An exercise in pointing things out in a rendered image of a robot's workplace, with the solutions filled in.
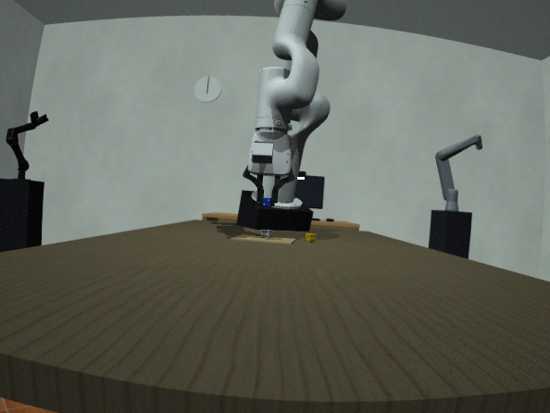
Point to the tan mat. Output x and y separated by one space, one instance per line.
259 239

